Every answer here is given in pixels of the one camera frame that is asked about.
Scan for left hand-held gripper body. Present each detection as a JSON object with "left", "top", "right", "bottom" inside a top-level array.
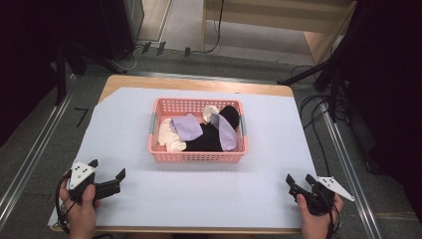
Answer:
[{"left": 67, "top": 160, "right": 98, "bottom": 204}]

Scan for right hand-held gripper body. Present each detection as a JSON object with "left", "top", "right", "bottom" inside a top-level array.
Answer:
[{"left": 304, "top": 175, "right": 356, "bottom": 216}]

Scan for person's right hand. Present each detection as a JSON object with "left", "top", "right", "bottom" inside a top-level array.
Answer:
[{"left": 296, "top": 193, "right": 345, "bottom": 239}]

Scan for person's left hand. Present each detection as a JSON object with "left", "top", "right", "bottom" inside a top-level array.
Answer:
[{"left": 59, "top": 170, "right": 102, "bottom": 239}]

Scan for large white sock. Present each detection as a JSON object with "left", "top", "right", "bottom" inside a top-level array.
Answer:
[{"left": 157, "top": 118, "right": 187, "bottom": 153}]

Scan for lavender sock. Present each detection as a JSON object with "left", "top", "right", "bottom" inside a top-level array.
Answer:
[
  {"left": 210, "top": 113, "right": 239, "bottom": 152},
  {"left": 169, "top": 113, "right": 204, "bottom": 142}
]

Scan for pale blue table mat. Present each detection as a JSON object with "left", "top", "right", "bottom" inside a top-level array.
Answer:
[{"left": 48, "top": 87, "right": 317, "bottom": 230}]

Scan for pink plastic basket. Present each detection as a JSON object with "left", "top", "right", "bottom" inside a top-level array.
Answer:
[{"left": 147, "top": 97, "right": 249, "bottom": 163}]

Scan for black metal stand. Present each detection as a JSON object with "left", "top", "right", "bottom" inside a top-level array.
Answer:
[
  {"left": 54, "top": 41, "right": 88, "bottom": 107},
  {"left": 277, "top": 0, "right": 369, "bottom": 123}
]

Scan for black sock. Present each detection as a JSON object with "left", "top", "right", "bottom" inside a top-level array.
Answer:
[
  {"left": 182, "top": 121, "right": 224, "bottom": 153},
  {"left": 218, "top": 105, "right": 241, "bottom": 131}
]

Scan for small white sock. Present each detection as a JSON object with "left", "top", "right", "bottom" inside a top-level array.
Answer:
[{"left": 202, "top": 105, "right": 220, "bottom": 124}]

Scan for dark curtain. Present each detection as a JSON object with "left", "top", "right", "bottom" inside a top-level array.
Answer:
[
  {"left": 0, "top": 0, "right": 103, "bottom": 147},
  {"left": 341, "top": 0, "right": 422, "bottom": 220}
]

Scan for dark cabinet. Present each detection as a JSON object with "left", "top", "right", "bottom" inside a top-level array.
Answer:
[{"left": 99, "top": 0, "right": 145, "bottom": 62}]

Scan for wooden shelf unit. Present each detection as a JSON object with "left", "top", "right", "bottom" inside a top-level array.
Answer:
[{"left": 201, "top": 0, "right": 358, "bottom": 66}]

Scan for metal floor rail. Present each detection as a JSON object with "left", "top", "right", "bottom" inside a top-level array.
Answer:
[
  {"left": 319, "top": 99, "right": 383, "bottom": 239},
  {"left": 0, "top": 74, "right": 80, "bottom": 230},
  {"left": 124, "top": 70, "right": 281, "bottom": 86}
]

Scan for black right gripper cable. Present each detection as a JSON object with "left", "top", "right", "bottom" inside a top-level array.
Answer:
[{"left": 325, "top": 198, "right": 342, "bottom": 237}]

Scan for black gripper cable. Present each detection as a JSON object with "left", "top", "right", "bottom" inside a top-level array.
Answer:
[
  {"left": 325, "top": 198, "right": 342, "bottom": 237},
  {"left": 54, "top": 169, "right": 73, "bottom": 235}
]

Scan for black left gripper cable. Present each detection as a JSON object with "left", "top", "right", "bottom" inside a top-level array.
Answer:
[{"left": 54, "top": 169, "right": 73, "bottom": 235}]

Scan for black floor cables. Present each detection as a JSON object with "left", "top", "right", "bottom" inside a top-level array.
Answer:
[{"left": 291, "top": 64, "right": 340, "bottom": 177}]

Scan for white floor cable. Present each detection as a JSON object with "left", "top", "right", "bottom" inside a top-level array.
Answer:
[{"left": 109, "top": 44, "right": 147, "bottom": 74}]

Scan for hanging black cable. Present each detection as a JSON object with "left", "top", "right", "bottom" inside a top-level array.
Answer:
[{"left": 203, "top": 0, "right": 226, "bottom": 55}]

